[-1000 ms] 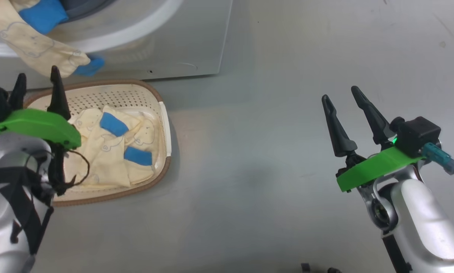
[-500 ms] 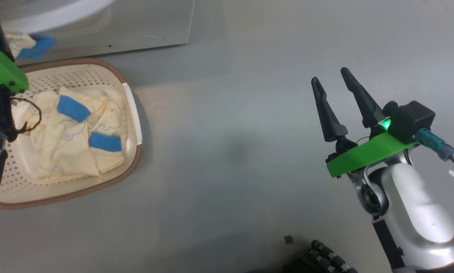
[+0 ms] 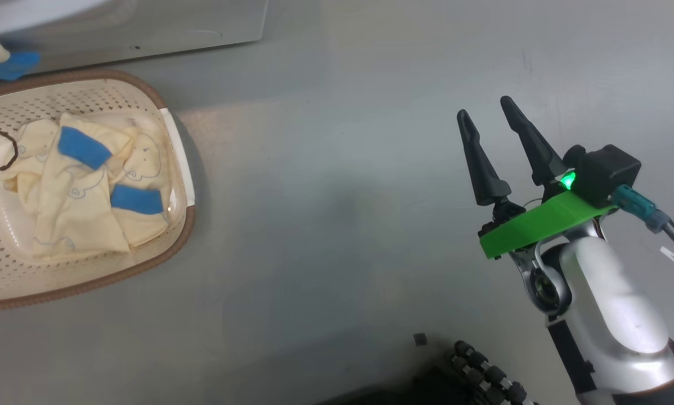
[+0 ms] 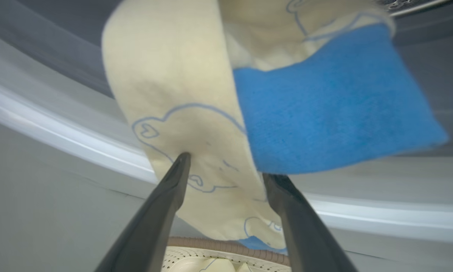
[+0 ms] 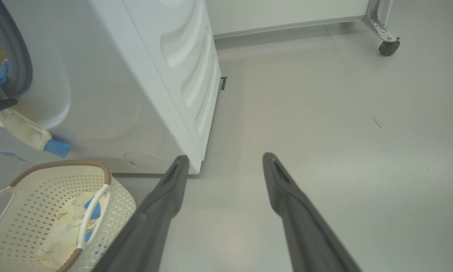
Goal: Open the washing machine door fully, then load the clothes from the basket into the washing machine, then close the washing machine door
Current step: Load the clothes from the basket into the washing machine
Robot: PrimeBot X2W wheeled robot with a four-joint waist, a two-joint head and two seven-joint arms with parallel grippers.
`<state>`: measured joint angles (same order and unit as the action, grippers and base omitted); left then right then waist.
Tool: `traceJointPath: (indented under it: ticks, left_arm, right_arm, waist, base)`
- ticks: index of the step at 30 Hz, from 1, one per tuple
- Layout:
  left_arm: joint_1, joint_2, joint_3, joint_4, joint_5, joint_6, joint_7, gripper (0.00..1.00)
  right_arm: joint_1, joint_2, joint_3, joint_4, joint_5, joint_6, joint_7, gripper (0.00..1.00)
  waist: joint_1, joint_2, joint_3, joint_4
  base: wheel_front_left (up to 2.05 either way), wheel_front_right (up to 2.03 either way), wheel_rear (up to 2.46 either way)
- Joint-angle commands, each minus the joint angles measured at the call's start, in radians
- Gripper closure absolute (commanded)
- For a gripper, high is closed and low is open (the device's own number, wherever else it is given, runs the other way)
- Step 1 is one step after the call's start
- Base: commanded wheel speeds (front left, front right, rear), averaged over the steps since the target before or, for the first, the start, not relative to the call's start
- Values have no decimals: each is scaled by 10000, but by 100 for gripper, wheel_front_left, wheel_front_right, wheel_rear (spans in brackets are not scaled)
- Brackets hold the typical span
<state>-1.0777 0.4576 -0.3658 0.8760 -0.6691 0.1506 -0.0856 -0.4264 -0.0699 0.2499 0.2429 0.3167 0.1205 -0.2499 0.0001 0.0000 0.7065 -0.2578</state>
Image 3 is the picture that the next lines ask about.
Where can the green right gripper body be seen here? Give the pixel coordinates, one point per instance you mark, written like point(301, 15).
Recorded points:
point(539, 225)

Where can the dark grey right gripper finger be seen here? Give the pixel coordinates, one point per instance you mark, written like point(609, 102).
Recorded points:
point(539, 157)
point(483, 174)

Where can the white front-load washing machine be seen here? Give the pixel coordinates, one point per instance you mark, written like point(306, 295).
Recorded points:
point(145, 22)

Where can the small black square floor marker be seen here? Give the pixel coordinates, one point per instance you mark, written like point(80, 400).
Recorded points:
point(421, 339)

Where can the cream perforated basket brown rim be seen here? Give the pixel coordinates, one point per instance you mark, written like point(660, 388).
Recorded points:
point(89, 281)

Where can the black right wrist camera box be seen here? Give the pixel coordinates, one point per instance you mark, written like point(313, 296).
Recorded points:
point(607, 171)

